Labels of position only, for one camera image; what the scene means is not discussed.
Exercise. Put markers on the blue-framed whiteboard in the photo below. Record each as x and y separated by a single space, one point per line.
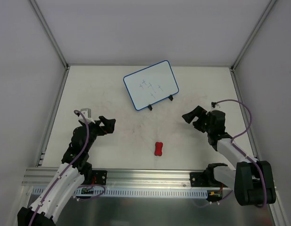
151 85

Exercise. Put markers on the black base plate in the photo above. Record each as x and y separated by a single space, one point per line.
197 179
99 177

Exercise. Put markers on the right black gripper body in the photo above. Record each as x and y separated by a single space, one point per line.
201 120

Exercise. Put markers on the left aluminium frame post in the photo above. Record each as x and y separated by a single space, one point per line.
35 6

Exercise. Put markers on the right aluminium frame post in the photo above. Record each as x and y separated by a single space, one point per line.
263 17

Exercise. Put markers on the red bone-shaped eraser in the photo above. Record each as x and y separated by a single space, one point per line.
158 149

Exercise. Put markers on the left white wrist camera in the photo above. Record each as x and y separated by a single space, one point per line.
87 114

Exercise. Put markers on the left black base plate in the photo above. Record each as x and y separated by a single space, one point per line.
99 177

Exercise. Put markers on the aluminium frame post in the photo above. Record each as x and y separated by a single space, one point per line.
263 17
35 6

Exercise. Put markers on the aluminium mounting rail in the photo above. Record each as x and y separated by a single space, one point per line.
123 178

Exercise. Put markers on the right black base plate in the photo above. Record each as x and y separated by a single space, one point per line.
197 179

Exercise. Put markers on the white slotted cable duct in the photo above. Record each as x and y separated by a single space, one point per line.
136 192

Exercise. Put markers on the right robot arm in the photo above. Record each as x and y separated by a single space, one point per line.
251 180

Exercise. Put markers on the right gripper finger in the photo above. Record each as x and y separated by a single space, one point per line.
197 112
199 125

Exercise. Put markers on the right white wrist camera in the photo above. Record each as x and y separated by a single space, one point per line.
215 107

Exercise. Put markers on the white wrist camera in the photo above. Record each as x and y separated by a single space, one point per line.
215 107
87 114

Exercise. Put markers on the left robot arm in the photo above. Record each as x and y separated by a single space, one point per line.
73 172

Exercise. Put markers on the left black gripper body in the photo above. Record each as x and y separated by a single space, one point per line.
99 127

